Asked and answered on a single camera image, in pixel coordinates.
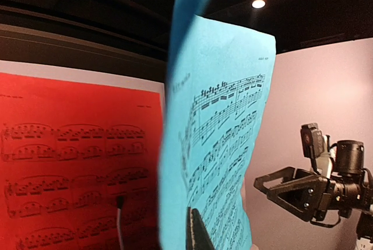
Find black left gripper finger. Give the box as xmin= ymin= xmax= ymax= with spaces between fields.
xmin=185 ymin=207 xmax=214 ymax=250

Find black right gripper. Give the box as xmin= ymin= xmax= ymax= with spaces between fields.
xmin=254 ymin=167 xmax=353 ymax=224

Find blue sheet music page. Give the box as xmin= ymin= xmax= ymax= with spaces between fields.
xmin=159 ymin=0 xmax=276 ymax=249

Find red sheet music page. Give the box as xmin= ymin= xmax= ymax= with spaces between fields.
xmin=0 ymin=71 xmax=164 ymax=250

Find white perforated music stand desk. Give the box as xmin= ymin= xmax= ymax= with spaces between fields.
xmin=0 ymin=59 xmax=167 ymax=250

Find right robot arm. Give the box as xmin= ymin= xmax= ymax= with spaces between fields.
xmin=254 ymin=140 xmax=372 ymax=249

